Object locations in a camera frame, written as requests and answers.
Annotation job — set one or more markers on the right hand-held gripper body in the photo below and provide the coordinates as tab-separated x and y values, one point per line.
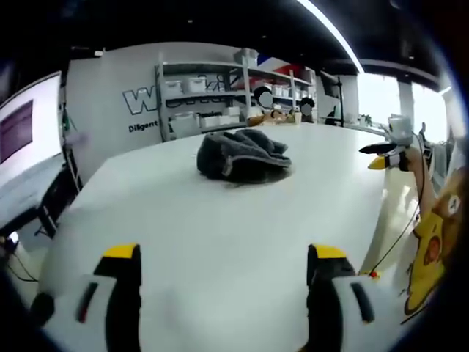
400	130

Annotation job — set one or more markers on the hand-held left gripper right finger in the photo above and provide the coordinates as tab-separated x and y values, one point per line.
329	293

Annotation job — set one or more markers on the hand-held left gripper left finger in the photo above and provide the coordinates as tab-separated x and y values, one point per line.
106	293

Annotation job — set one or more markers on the dark grey towel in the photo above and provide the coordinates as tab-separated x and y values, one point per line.
242	154

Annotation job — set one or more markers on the black monitor on stand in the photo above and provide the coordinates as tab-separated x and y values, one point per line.
331	88

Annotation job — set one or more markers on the person's yellow printed shirt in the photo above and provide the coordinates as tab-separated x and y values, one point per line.
428	256

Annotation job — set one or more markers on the black screen stand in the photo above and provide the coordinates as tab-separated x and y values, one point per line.
58	198

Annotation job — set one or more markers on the ceiling light strip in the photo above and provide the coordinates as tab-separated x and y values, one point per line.
333	33

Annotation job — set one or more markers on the white table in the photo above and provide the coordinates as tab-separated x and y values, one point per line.
220	220

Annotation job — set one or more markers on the grey metal shelf rack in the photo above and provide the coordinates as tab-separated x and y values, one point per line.
220	99

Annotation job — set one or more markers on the large display screen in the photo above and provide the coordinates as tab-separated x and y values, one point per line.
25	146

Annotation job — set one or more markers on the white storage box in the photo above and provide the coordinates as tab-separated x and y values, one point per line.
185	122
192	84

